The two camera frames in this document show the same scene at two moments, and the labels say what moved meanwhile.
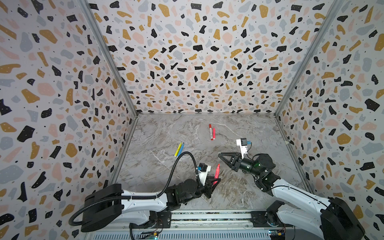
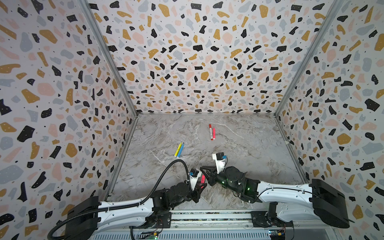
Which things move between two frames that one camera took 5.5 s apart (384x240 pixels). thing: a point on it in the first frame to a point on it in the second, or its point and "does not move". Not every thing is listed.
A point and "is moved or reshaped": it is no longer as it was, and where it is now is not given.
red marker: [211, 134] does not move
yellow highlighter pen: [178, 149] does not move
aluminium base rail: [211, 225] does not move
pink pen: [217, 173] is moved or reshaped
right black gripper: [235, 162] to [214, 177]
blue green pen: [180, 150] does not move
